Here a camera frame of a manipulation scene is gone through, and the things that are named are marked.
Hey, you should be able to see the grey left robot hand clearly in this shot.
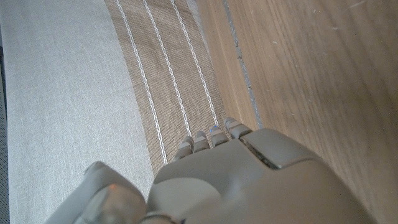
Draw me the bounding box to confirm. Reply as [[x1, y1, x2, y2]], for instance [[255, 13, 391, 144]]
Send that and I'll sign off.
[[43, 116, 379, 224]]

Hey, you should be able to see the beige striped backdrop cloth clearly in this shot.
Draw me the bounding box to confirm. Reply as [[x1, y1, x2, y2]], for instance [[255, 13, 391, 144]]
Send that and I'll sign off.
[[0, 0, 231, 224]]

